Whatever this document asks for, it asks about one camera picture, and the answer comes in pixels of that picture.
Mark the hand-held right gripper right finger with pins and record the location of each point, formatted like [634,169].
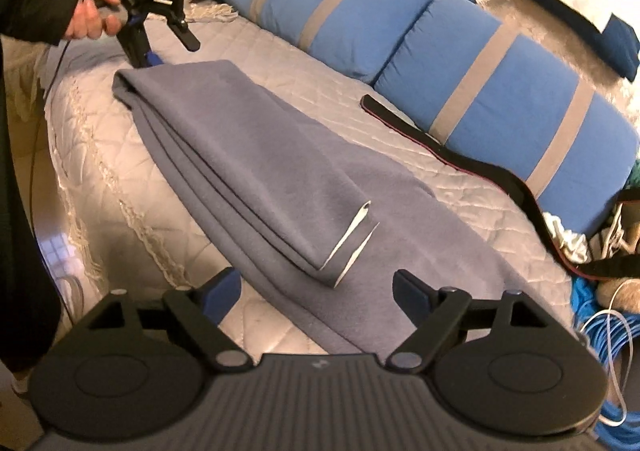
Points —
[412,293]

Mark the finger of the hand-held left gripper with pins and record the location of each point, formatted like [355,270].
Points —
[189,38]
[150,59]

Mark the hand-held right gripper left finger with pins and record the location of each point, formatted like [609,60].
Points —
[222,296]

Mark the grey-blue sweatpants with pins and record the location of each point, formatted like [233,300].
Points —
[240,141]

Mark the person's left hand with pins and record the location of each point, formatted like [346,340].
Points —
[90,21]

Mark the grey quilted bedspread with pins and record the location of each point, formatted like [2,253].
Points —
[90,141]

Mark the blue pillow with grey stripes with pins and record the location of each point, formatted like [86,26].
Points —
[500,96]
[340,16]

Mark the white crumpled cloth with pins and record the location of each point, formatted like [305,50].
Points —
[565,241]

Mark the clear plastic bag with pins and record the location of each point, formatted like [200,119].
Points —
[615,231]

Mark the teal yarn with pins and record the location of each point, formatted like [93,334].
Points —
[636,176]

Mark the beige fuzzy blanket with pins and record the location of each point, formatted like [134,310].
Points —
[565,46]

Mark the navy blue cloth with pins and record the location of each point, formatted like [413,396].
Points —
[622,46]

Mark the pale pink cloth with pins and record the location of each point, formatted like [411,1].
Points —
[602,18]

